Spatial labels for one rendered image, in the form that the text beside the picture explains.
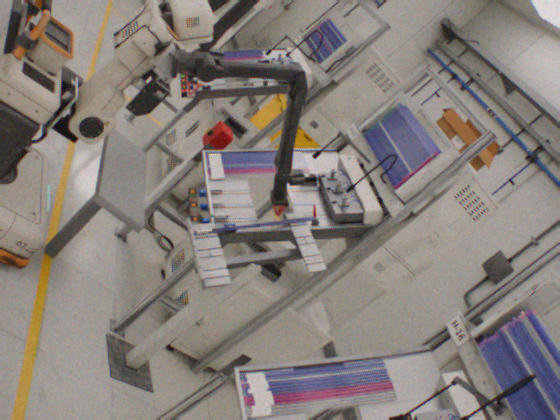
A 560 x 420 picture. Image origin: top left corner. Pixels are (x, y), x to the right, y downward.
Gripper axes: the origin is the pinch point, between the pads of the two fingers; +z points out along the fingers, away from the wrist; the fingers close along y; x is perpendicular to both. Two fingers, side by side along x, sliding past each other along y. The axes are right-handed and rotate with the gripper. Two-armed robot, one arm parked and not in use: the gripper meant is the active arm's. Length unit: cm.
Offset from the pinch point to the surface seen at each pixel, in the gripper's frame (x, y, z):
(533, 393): -55, -129, -22
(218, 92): 14, 135, 3
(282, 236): -0.5, -10.4, 4.8
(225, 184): 20.2, 28.5, 2.5
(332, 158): -38, 50, 3
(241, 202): 14.4, 13.1, 2.5
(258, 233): 10.1, -10.3, 2.5
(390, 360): -25, -89, 1
